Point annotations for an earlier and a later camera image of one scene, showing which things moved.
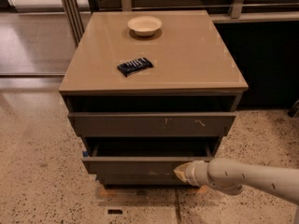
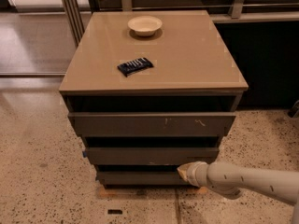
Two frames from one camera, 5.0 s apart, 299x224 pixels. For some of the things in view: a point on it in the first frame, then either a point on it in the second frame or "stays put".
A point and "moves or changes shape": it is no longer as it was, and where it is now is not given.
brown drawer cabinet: (148, 91) stays put
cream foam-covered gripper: (192, 172) stays put
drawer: (144, 158) moves or changes shape
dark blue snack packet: (136, 64) stays put
